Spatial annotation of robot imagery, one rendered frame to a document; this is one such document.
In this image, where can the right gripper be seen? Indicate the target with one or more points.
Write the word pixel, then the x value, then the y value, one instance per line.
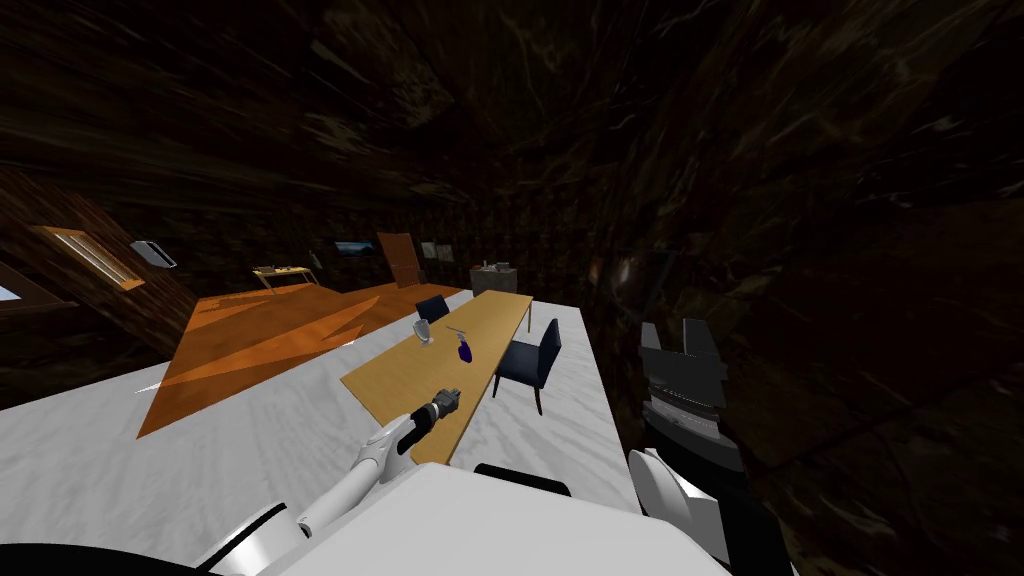
pixel 684 372

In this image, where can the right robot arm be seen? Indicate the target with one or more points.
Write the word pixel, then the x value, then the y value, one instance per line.
pixel 680 488

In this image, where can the grey wall picture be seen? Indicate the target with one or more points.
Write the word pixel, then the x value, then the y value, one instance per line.
pixel 153 254

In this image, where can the clear drinking glass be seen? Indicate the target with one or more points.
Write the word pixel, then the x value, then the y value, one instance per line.
pixel 422 331

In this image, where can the brown wooden door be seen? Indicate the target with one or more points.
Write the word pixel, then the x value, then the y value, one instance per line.
pixel 400 260

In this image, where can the pale wall picture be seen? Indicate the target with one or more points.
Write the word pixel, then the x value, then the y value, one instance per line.
pixel 437 251

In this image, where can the blue wall picture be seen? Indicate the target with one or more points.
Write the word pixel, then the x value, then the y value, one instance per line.
pixel 355 249

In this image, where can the dark blue chair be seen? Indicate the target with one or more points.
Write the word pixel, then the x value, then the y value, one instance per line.
pixel 530 358
pixel 433 309

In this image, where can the small yellow side table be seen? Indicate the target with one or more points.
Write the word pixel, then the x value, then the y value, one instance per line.
pixel 284 274

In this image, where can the long wooden table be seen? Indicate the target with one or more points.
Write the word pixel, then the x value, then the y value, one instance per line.
pixel 432 376

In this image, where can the blue spray bottle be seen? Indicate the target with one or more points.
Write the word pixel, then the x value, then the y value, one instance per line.
pixel 465 350

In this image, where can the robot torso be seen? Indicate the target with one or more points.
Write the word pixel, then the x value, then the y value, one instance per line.
pixel 480 528

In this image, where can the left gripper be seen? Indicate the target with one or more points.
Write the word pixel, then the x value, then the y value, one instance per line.
pixel 444 402

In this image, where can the grey cabinet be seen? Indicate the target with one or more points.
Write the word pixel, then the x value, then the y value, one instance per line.
pixel 494 280

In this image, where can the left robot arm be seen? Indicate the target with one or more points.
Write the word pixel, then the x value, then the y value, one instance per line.
pixel 352 484

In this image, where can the wooden framed window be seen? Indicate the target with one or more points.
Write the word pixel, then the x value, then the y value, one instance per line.
pixel 90 256

